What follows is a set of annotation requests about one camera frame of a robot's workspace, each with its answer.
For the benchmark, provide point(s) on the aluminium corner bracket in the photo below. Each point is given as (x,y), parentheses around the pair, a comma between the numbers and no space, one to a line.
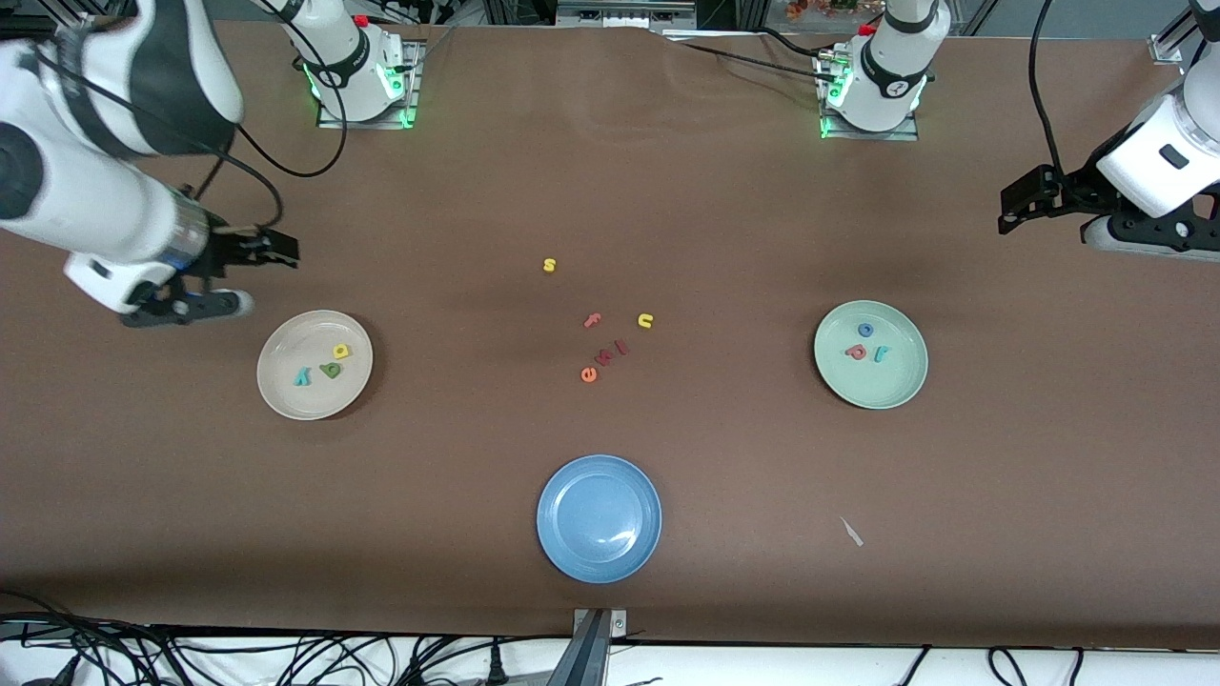
(1165,48)

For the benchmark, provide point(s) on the orange artificial flowers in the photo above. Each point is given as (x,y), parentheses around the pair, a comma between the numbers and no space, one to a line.
(810,10)

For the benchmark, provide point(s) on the white paper scrap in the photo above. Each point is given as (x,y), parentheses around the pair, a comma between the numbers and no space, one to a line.
(851,532)

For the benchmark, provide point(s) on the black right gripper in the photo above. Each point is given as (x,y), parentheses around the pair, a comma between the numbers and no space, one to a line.
(227,247)

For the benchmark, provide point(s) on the red letter p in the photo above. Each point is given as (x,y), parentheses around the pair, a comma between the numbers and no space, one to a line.
(856,353)

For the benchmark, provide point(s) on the beige round plate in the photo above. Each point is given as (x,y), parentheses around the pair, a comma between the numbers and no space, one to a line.
(315,400)

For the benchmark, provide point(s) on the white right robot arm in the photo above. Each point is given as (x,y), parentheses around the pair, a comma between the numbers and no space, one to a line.
(86,200)

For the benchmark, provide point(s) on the blue round plate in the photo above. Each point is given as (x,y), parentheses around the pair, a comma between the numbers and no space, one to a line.
(599,518)

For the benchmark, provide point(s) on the teal letter y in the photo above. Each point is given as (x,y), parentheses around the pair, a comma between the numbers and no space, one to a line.
(303,377)

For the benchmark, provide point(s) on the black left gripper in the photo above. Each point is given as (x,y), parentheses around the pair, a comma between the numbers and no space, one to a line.
(1078,186)

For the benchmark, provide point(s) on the black power plug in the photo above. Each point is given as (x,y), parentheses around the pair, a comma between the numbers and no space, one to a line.
(496,665)

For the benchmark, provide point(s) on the brown table cover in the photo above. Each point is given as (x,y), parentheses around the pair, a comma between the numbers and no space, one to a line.
(610,171)

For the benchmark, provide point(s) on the green round plate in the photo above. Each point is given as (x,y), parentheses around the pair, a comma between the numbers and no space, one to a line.
(886,386)

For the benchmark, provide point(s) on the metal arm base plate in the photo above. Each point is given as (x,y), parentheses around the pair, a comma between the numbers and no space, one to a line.
(867,135)
(367,124)

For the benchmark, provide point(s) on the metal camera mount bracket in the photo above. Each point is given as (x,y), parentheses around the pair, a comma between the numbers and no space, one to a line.
(596,634)

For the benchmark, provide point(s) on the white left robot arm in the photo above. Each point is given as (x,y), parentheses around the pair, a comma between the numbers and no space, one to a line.
(891,67)

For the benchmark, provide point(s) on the aluminium frame rail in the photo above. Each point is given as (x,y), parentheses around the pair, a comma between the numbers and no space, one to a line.
(624,13)

